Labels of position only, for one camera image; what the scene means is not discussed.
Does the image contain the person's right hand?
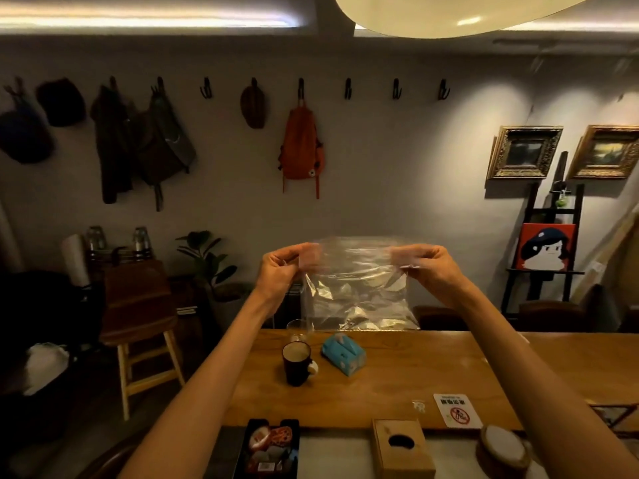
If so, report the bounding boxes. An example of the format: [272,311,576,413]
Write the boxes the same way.
[389,244,468,309]

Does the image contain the person's left hand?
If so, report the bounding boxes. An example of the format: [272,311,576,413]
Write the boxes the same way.
[255,242,322,310]

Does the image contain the clear plastic bag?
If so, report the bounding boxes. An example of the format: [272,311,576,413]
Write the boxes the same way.
[300,237,420,331]

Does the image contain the person's right forearm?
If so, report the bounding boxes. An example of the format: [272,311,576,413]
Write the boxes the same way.
[447,290,639,479]

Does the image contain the person's left forearm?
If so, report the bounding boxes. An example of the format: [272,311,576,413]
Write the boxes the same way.
[119,290,281,479]

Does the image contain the clear drinking glass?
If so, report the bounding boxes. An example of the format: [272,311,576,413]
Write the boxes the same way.
[287,319,315,345]

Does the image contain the grey plant pot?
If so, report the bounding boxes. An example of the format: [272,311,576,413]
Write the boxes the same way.
[207,282,256,336]

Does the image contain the green leafy plant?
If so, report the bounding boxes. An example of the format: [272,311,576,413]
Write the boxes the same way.
[175,230,238,295]

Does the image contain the blue tissue pack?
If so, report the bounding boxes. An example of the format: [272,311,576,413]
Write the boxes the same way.
[321,332,367,378]

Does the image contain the dark mug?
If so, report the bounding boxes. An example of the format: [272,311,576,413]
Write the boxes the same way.
[282,341,319,388]

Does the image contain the orange backpack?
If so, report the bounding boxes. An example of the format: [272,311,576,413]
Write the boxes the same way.
[278,99,326,200]

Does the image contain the black easel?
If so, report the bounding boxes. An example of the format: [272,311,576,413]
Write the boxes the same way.
[500,151,586,316]

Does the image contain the red cartoon portrait canvas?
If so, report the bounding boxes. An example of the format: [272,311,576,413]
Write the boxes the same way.
[514,223,577,273]

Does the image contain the gold framed painting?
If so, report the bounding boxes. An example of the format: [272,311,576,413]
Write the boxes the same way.
[566,125,639,180]
[486,125,564,180]

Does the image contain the brown cap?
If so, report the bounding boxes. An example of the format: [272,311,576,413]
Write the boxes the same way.
[240,84,268,130]

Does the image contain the white no-smoking sign card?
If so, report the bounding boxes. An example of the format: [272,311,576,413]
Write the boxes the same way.
[433,393,484,430]

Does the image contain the wooden bar stool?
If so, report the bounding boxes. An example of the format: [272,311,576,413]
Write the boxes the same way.
[98,260,187,422]

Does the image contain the dark armchair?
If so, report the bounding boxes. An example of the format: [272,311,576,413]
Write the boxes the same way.
[518,283,621,334]

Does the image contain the grey-green hanging bag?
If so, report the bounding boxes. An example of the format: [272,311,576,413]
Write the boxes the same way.
[132,89,197,213]

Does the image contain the black sushi tray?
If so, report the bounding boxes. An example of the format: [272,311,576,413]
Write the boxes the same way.
[233,418,301,479]

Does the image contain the wooden tissue box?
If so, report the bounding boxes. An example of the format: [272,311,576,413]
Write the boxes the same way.
[371,419,437,479]

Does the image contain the leaning wooden planks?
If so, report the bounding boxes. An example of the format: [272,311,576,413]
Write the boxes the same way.
[571,203,639,306]

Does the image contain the round wooden lidded container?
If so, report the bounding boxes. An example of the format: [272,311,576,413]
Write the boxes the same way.
[475,424,532,479]

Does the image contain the dark hanging jacket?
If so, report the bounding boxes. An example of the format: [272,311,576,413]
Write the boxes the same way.
[89,84,136,205]

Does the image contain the white paper roll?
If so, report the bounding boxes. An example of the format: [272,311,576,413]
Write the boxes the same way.
[61,234,91,289]

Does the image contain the white pendant lamp shade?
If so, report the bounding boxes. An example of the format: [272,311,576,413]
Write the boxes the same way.
[333,0,600,40]

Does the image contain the white plastic bag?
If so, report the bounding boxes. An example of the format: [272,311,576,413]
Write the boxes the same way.
[22,342,71,398]

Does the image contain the black furry hat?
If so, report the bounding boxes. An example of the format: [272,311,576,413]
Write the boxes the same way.
[35,78,87,128]

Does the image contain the long ceiling light strip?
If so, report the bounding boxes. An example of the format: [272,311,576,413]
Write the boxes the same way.
[0,2,301,31]

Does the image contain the dark blue hat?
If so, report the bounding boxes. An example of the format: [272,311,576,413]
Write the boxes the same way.
[0,89,55,164]

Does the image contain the row of black wall hooks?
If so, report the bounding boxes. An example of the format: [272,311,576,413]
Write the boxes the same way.
[4,76,451,101]

